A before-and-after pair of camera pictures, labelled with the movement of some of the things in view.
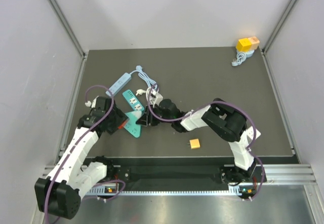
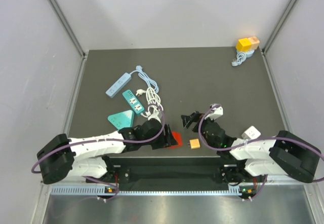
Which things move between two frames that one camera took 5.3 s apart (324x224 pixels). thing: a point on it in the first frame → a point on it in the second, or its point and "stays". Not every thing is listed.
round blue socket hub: x=241 y=57 stays
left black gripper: x=121 y=117 → x=165 y=140
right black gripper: x=147 y=119 → x=188 y=120
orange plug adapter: x=194 y=144 stays
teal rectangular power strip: x=132 y=101 stays
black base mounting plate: x=185 y=174 stays
